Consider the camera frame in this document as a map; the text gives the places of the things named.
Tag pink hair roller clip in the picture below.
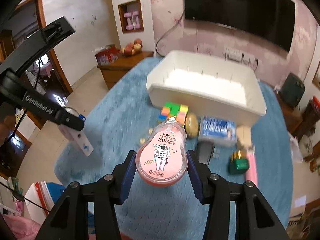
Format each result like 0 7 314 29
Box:
245 146 258 186

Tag black charger plug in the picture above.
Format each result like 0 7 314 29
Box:
196 141 220 166

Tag blue dental floss box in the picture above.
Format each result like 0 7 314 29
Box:
198 116 237 147

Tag pink correction tape dispenser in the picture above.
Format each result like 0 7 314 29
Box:
136 117 188 187

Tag colourful rubik's cube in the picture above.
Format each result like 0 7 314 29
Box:
158 102 189 126

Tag person's left hand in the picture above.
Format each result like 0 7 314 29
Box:
0 115 16 146

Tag pink fluffy blanket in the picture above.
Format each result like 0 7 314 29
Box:
3 215 41 240

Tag green jar gold lid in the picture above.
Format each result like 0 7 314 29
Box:
228 150 249 175

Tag white plastic bag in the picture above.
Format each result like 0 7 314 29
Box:
288 133 303 163

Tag blue fluffy rug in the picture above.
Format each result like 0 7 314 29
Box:
54 57 293 239

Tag beige cardboard small box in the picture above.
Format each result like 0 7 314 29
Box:
236 126 252 148

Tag wooden low cabinet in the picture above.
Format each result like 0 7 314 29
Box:
97 51 154 89

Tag red gift box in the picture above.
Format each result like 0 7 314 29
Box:
95 44 120 65

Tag gold round compact case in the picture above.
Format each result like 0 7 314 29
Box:
184 113 199 138

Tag bowl of peaches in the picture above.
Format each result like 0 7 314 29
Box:
120 38 143 57

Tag pink dumbbells on shelf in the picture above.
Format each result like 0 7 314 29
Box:
124 11 141 30

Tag dark green round appliance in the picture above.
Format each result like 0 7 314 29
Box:
279 73 305 108

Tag white plastic storage bin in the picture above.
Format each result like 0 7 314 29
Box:
146 50 267 127

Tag white wall power strip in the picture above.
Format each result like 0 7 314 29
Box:
223 47 259 65

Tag black wall television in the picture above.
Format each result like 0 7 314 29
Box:
184 0 296 51

